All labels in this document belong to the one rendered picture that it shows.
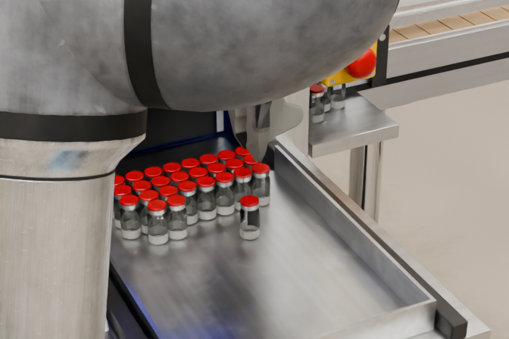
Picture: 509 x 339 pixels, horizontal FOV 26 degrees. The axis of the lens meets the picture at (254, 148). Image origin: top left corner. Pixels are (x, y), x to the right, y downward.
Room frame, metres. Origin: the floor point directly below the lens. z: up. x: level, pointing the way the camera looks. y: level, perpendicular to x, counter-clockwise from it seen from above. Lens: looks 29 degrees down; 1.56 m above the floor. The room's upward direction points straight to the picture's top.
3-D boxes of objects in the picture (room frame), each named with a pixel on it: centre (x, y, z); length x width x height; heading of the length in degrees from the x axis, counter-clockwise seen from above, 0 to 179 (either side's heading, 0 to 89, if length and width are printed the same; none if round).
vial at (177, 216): (1.01, 0.08, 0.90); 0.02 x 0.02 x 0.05
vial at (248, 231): (1.01, 0.01, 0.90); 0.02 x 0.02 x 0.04
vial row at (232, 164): (1.07, 0.07, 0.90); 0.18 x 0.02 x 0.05; 115
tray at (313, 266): (0.95, 0.02, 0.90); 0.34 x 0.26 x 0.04; 26
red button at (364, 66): (1.22, -0.13, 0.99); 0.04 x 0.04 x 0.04; 26
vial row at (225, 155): (1.09, 0.08, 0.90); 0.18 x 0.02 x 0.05; 115
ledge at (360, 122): (1.31, -0.10, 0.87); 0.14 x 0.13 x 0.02; 26
